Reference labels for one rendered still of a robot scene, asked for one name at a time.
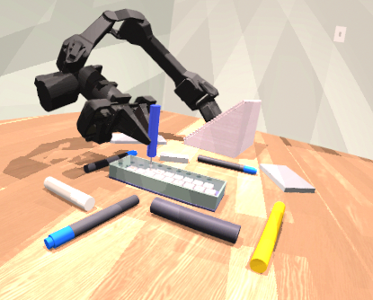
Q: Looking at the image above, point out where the dark grey cylinder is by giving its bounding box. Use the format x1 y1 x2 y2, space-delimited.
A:
150 197 241 244

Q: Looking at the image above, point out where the blue stylus with silver tip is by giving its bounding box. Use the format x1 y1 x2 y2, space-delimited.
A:
147 105 160 164

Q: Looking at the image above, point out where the white cylinder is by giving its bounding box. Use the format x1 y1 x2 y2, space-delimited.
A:
43 177 95 211

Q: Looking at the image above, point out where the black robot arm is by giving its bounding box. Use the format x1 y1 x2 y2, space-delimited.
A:
34 9 222 125

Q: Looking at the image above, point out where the yellow cylinder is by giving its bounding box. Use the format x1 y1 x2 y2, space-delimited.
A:
249 201 285 273

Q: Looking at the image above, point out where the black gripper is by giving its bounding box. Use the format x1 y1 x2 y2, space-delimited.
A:
76 78 157 146

